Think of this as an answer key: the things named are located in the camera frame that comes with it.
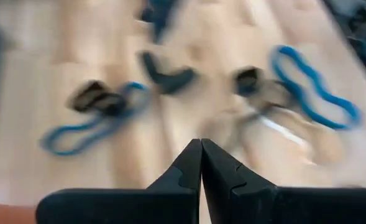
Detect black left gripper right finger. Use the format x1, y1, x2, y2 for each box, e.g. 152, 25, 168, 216
201, 139, 366, 224

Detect tan rubber band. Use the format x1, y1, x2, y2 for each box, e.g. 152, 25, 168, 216
201, 105, 347, 166

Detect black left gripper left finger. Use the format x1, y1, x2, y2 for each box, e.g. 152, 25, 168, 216
35, 139, 203, 224

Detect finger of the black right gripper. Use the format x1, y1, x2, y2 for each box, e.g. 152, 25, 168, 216
157, 0, 179, 43
138, 0, 161, 43

